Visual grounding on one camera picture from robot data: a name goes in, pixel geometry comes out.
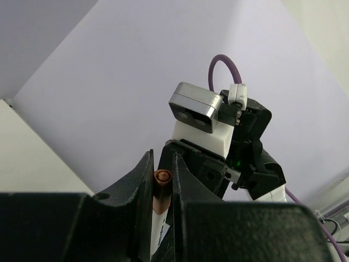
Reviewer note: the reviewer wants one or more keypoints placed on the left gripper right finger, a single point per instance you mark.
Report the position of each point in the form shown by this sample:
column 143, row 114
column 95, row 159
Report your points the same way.
column 206, row 228

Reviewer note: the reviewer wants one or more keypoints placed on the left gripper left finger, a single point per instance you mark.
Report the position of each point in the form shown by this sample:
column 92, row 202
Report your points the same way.
column 113, row 225

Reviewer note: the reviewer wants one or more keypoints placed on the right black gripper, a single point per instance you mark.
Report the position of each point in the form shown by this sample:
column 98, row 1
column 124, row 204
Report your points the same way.
column 208, row 167

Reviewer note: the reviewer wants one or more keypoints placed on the brown pen cap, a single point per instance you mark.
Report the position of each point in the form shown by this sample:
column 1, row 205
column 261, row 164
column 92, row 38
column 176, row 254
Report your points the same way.
column 162, row 190

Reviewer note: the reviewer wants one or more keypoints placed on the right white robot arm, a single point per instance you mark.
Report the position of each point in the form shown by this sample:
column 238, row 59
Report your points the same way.
column 250, row 167

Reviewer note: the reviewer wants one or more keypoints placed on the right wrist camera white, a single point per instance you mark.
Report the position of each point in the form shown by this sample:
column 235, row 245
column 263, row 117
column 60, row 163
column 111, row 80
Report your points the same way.
column 203, row 119

